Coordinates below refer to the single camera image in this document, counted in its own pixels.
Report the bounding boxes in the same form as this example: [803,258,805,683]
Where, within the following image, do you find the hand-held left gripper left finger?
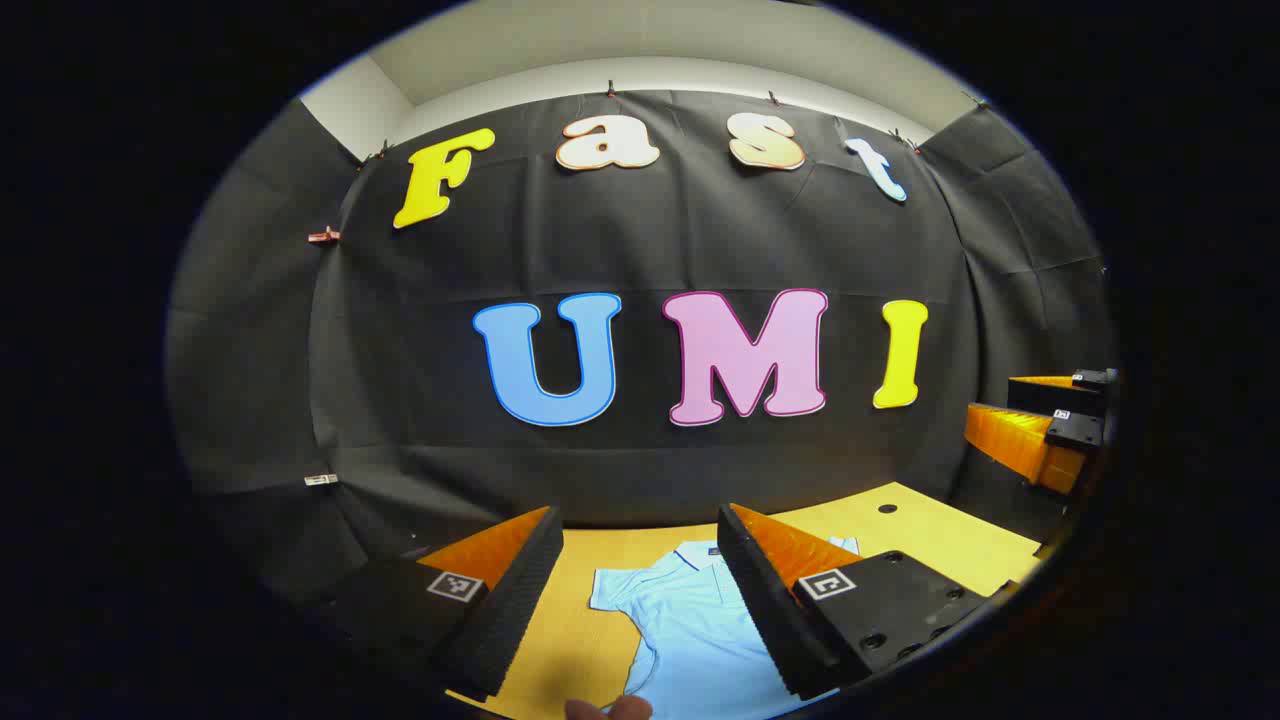
[320,505,566,703]

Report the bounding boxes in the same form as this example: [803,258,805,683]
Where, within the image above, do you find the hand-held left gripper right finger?
[716,502,1006,701]

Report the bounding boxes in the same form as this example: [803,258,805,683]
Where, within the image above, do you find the light blue T-shirt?
[588,535,861,720]

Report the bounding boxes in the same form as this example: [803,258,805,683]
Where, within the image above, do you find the black backdrop cloth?
[165,88,1116,611]

